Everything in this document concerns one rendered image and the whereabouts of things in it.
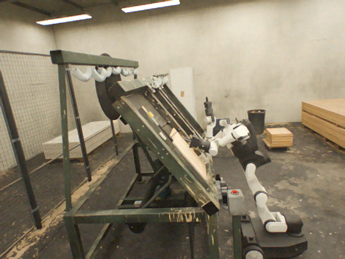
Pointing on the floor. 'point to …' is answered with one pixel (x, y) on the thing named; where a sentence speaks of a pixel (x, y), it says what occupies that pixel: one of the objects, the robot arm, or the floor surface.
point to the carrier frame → (172, 215)
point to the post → (236, 236)
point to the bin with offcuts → (257, 119)
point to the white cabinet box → (184, 88)
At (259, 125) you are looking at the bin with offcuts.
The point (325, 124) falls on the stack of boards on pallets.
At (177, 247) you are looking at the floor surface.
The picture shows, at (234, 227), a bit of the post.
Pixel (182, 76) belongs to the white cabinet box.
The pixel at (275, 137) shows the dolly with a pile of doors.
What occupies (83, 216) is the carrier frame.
